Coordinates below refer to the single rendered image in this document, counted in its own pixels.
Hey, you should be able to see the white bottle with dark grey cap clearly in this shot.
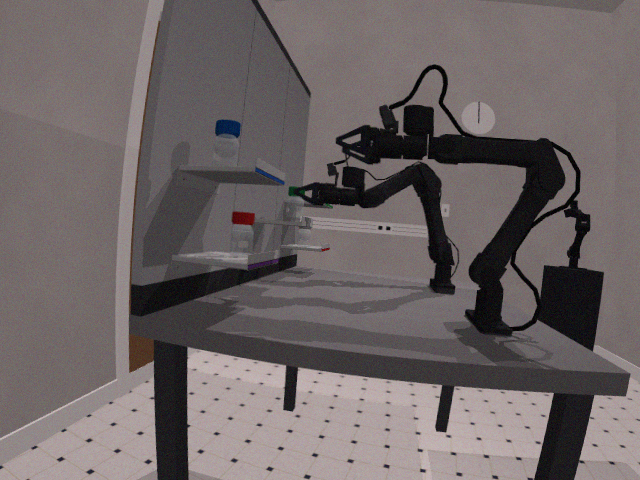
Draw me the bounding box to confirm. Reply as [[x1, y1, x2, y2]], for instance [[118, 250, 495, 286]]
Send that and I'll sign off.
[[297, 226, 312, 247]]

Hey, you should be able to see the clear bottle with red cap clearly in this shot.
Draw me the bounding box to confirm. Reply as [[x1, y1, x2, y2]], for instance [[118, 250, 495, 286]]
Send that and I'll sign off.
[[229, 212, 255, 257]]

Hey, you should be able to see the clear bottle with blue cap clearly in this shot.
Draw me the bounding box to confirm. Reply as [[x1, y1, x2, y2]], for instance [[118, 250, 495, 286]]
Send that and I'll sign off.
[[211, 120, 241, 166]]

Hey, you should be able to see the clear bottle with green cap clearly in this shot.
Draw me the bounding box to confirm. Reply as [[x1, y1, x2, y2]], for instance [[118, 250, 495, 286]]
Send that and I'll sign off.
[[286, 187, 305, 220]]

